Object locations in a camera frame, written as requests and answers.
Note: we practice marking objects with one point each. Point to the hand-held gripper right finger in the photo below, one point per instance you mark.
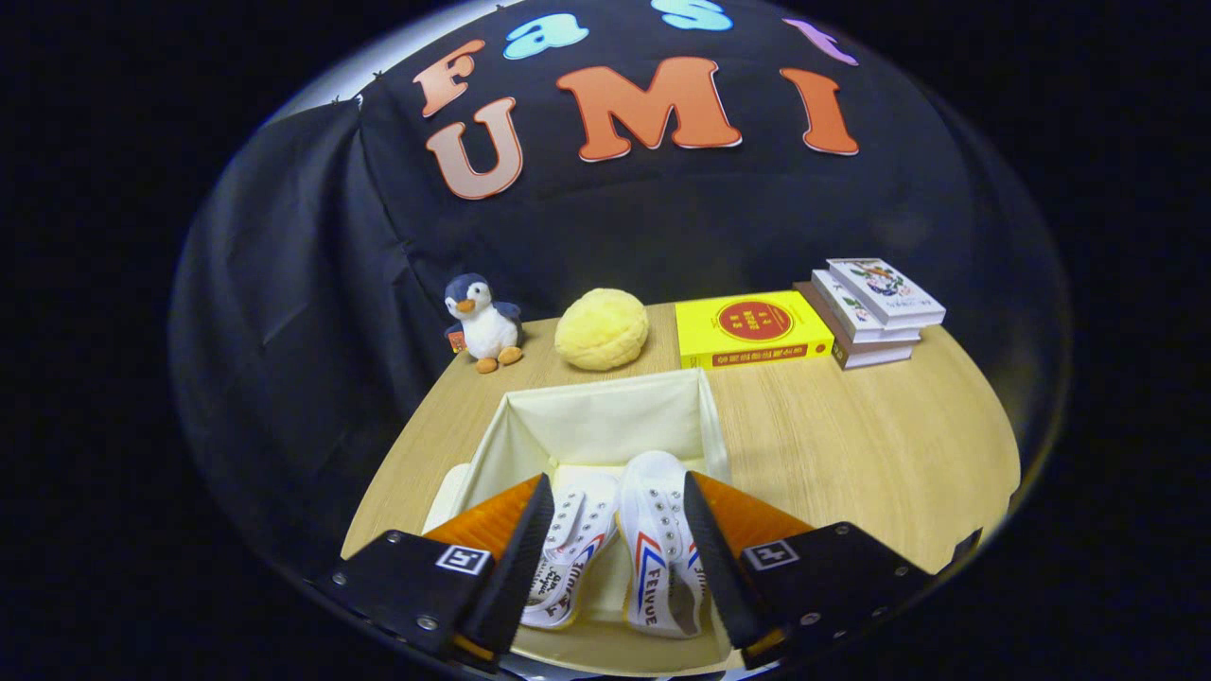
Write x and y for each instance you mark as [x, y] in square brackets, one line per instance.
[724, 567]

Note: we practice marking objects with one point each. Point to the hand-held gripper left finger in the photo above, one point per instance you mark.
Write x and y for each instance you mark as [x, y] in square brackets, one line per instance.
[520, 567]

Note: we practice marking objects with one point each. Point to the white canvas shoe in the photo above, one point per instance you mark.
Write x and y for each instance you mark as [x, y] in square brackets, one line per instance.
[658, 530]
[577, 539]

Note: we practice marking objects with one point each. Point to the cream fabric storage box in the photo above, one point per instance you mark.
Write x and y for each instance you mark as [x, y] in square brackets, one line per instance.
[605, 416]

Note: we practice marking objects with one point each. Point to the yellow book with red circle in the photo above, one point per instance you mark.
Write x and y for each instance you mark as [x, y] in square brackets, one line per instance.
[747, 326]

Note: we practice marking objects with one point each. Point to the penguin plush toy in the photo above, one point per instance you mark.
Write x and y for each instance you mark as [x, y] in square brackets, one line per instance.
[487, 326]

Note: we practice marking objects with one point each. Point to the yellow round plush bun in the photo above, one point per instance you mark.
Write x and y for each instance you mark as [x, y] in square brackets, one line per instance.
[601, 331]

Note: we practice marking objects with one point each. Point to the brown cover book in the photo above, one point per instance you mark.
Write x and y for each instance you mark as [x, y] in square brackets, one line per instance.
[875, 357]

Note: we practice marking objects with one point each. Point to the white floral cover book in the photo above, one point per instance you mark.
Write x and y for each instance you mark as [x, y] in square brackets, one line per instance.
[885, 288]

